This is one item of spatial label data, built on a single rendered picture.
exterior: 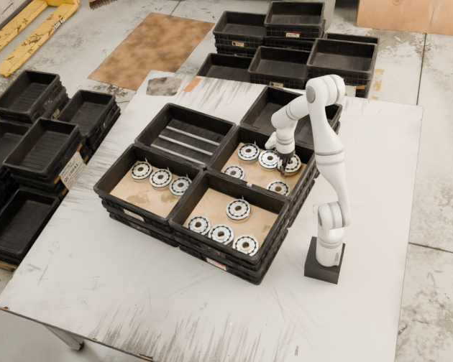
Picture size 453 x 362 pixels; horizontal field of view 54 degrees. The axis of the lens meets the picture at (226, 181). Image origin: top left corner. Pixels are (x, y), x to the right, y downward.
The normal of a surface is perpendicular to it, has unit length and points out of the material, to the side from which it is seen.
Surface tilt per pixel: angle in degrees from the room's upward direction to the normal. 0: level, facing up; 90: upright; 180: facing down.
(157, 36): 0
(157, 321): 0
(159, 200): 0
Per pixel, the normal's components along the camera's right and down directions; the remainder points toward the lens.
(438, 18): -0.35, 0.54
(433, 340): -0.11, -0.62
